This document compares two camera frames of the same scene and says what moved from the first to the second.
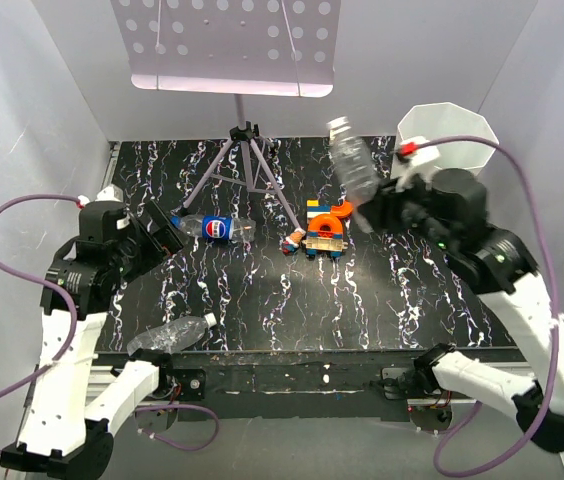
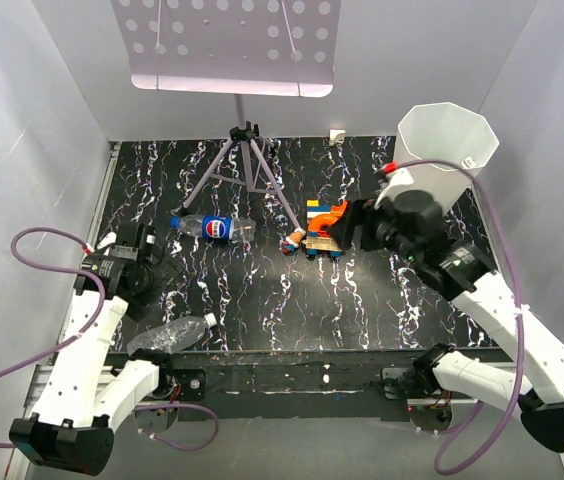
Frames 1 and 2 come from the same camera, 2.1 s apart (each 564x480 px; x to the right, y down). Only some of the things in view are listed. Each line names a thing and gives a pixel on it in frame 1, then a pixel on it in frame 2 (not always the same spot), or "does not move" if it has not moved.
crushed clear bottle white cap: [172, 334] does not move
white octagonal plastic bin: [435, 120] does not move
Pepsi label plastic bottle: [239, 229] does not move
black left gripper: [165, 234] -> [169, 271]
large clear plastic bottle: [356, 164] -> [468, 163]
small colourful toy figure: [293, 240] does not move
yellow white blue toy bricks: [313, 208] does not move
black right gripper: [379, 213] -> [362, 215]
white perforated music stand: [235, 48] does not move
